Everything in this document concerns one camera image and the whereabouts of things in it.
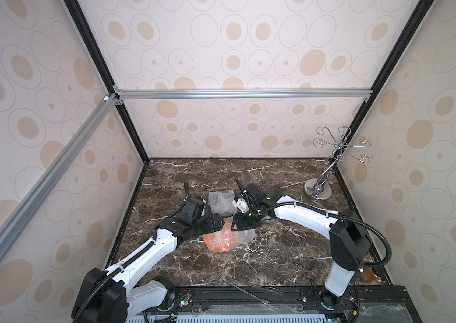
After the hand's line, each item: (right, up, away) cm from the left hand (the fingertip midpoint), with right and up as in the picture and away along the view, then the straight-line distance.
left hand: (222, 224), depth 81 cm
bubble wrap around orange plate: (+9, -6, +2) cm, 11 cm away
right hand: (+8, -1, +3) cm, 8 cm away
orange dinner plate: (0, -8, +3) cm, 9 cm away
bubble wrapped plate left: (-1, +7, +18) cm, 19 cm away
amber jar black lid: (+55, -17, -8) cm, 58 cm away
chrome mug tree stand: (+50, +13, +23) cm, 56 cm away
